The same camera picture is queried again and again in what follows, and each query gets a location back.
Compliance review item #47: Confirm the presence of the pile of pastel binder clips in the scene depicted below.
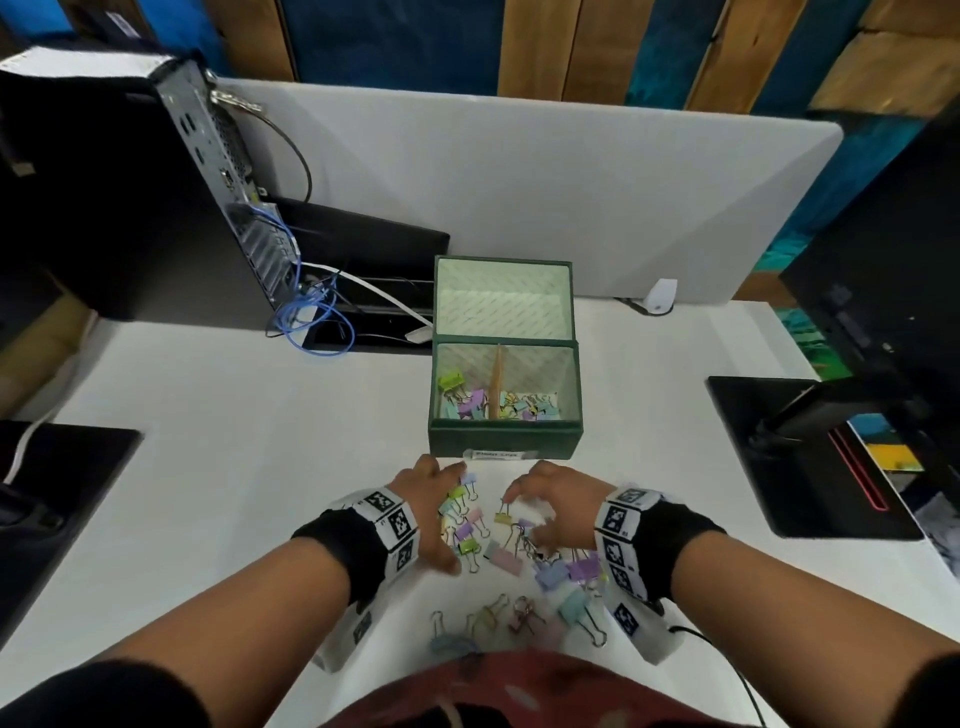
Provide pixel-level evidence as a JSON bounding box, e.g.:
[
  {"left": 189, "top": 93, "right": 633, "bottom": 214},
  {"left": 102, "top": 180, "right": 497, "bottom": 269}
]
[{"left": 428, "top": 471, "right": 611, "bottom": 662}]

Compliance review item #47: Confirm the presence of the white marker-tagged wrist camera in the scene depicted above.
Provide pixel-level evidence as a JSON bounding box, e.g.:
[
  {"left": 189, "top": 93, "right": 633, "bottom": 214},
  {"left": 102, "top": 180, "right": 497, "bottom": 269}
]
[
  {"left": 593, "top": 483, "right": 687, "bottom": 666},
  {"left": 310, "top": 486, "right": 421, "bottom": 674}
]

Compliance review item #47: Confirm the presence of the heap of boxed binder clips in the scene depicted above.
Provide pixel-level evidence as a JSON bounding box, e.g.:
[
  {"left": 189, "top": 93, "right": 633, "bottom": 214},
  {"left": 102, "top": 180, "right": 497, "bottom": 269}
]
[{"left": 438, "top": 369, "right": 561, "bottom": 423}]

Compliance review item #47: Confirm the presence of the person's left hand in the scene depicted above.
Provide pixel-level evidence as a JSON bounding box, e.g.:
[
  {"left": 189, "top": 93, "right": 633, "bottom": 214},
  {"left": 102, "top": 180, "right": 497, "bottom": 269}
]
[{"left": 388, "top": 453, "right": 470, "bottom": 578}]

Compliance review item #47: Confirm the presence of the white marker-tagged right wrist camera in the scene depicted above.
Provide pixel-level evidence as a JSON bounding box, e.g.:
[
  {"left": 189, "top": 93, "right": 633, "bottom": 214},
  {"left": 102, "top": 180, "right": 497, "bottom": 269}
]
[{"left": 593, "top": 483, "right": 687, "bottom": 666}]

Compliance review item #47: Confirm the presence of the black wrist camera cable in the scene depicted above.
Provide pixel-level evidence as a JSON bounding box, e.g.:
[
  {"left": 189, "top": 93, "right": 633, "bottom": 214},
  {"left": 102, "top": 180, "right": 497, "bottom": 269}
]
[{"left": 667, "top": 624, "right": 768, "bottom": 728}]

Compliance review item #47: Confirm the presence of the white marker-tagged left wrist camera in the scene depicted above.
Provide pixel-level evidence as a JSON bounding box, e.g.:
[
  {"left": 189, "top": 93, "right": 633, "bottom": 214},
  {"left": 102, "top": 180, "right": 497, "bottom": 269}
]
[{"left": 310, "top": 486, "right": 421, "bottom": 674}]

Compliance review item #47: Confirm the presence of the black right wristband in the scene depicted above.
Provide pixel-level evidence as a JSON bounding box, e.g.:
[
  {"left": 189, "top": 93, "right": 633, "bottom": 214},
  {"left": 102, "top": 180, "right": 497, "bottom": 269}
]
[{"left": 643, "top": 498, "right": 728, "bottom": 603}]

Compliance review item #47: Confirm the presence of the black desk cable tray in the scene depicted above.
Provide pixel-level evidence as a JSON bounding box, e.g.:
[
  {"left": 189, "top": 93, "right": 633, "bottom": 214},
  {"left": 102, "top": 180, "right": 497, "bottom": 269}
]
[{"left": 264, "top": 196, "right": 452, "bottom": 355}]

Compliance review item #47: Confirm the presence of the black monitor stand base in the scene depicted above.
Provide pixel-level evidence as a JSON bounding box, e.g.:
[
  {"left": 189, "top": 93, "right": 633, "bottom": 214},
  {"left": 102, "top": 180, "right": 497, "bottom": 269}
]
[
  {"left": 0, "top": 419, "right": 144, "bottom": 648},
  {"left": 705, "top": 373, "right": 925, "bottom": 542}
]

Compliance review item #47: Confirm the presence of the black computer tower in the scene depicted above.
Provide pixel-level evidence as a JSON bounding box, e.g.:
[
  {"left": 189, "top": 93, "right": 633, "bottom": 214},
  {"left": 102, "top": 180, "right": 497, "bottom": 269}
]
[{"left": 0, "top": 45, "right": 303, "bottom": 331}]

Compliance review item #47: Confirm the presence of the white thin cable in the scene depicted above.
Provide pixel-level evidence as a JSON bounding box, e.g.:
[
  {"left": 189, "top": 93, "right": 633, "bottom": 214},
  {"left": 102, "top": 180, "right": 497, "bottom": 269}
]
[{"left": 3, "top": 408, "right": 60, "bottom": 486}]

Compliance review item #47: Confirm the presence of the black wristband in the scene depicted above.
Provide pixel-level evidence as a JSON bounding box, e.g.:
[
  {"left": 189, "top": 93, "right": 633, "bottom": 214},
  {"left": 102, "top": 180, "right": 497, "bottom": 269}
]
[
  {"left": 643, "top": 498, "right": 728, "bottom": 603},
  {"left": 291, "top": 506, "right": 393, "bottom": 607}
]

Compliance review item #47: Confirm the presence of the black left wristband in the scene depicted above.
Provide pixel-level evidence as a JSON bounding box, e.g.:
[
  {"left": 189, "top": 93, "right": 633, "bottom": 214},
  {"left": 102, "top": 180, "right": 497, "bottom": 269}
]
[{"left": 291, "top": 506, "right": 393, "bottom": 607}]

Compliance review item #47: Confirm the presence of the black looped cable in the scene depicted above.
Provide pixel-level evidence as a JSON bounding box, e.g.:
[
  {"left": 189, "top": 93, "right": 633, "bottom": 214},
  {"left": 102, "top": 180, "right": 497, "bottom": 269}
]
[{"left": 251, "top": 111, "right": 313, "bottom": 205}]

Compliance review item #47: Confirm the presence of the blue network cable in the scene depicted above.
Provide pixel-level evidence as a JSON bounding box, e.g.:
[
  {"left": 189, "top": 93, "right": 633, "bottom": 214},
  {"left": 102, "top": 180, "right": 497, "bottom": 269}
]
[{"left": 247, "top": 204, "right": 356, "bottom": 354}]

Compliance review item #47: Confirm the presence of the white flat cable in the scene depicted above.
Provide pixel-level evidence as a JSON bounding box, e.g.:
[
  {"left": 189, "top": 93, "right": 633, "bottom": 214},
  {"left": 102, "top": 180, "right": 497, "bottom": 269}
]
[{"left": 300, "top": 261, "right": 435, "bottom": 345}]

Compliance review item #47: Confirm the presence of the green box with open lid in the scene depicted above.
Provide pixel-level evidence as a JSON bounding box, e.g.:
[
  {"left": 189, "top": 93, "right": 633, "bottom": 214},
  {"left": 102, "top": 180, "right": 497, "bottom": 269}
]
[{"left": 427, "top": 255, "right": 585, "bottom": 461}]

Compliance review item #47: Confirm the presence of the person's left forearm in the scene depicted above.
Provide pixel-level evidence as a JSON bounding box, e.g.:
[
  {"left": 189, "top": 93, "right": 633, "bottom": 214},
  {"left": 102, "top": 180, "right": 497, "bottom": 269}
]
[{"left": 90, "top": 535, "right": 354, "bottom": 687}]

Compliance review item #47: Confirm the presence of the white desk divider panel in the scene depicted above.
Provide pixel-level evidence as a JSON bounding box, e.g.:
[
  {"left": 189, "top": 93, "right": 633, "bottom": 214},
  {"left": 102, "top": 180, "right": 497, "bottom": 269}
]
[{"left": 216, "top": 77, "right": 845, "bottom": 306}]

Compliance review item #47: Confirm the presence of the person's right hand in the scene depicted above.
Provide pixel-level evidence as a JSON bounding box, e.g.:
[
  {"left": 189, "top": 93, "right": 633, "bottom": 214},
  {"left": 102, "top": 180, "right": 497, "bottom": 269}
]
[{"left": 501, "top": 460, "right": 618, "bottom": 557}]

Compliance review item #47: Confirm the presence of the black monitor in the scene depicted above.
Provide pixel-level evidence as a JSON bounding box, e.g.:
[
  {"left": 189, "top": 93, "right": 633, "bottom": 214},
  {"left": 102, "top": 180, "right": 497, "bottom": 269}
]
[{"left": 778, "top": 96, "right": 960, "bottom": 489}]

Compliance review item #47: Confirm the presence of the person's right forearm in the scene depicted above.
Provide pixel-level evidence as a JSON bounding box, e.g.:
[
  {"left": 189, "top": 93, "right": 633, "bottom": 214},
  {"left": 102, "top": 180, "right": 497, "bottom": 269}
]
[{"left": 669, "top": 529, "right": 960, "bottom": 699}]

